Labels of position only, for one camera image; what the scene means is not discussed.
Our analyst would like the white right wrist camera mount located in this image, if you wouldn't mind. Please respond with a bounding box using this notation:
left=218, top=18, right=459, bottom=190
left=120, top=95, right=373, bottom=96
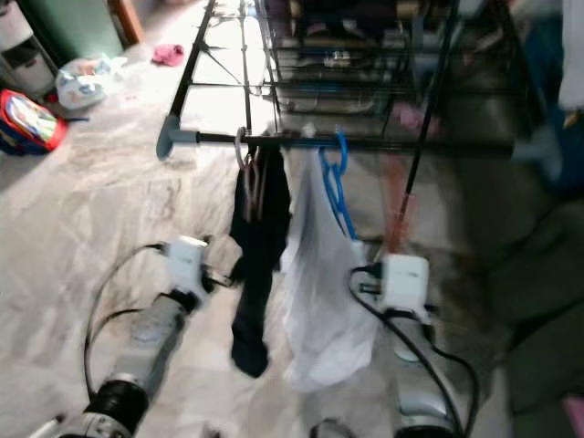
left=379, top=254, right=432, bottom=322

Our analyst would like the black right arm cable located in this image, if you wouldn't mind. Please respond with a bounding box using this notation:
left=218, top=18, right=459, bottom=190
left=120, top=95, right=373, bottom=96
left=347, top=269, right=480, bottom=434

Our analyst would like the white t-shirt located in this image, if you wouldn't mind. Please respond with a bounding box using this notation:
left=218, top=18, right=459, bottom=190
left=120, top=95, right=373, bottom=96
left=278, top=146, right=384, bottom=393

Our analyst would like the beige hanger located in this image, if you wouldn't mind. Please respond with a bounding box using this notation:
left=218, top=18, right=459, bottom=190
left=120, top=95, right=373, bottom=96
left=235, top=128, right=261, bottom=224

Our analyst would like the pink cloth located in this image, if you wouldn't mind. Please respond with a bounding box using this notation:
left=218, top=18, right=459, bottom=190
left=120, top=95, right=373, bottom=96
left=153, top=43, right=186, bottom=68

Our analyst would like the pink cushion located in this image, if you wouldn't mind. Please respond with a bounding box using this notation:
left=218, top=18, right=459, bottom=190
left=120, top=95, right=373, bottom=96
left=564, top=394, right=584, bottom=438

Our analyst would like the green bin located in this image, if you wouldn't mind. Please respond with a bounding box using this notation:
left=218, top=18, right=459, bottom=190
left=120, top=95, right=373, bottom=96
left=18, top=0, right=124, bottom=60

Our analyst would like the white plastic bag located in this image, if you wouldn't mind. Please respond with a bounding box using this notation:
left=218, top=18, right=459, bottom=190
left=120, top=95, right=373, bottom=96
left=55, top=55, right=127, bottom=110

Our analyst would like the blue plastic hanger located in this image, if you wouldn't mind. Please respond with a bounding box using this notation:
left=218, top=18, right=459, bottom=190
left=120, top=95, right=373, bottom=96
left=318, top=128, right=361, bottom=243

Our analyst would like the red and blue bag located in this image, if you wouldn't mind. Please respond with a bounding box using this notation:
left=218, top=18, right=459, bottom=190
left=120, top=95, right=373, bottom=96
left=0, top=89, right=68, bottom=154

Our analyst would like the white drawer shelf unit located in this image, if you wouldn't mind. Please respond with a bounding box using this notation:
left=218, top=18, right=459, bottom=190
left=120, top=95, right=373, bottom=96
left=0, top=0, right=56, bottom=101

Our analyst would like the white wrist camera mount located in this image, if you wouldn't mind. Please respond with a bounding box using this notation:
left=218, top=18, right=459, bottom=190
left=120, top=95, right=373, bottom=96
left=379, top=254, right=432, bottom=322
left=164, top=235, right=211, bottom=297

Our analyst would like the black t-shirt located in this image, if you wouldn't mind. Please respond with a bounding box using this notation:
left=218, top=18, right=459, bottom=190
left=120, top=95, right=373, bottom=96
left=230, top=146, right=291, bottom=380

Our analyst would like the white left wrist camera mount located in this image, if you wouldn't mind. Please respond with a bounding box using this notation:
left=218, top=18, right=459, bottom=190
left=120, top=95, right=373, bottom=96
left=164, top=235, right=211, bottom=297

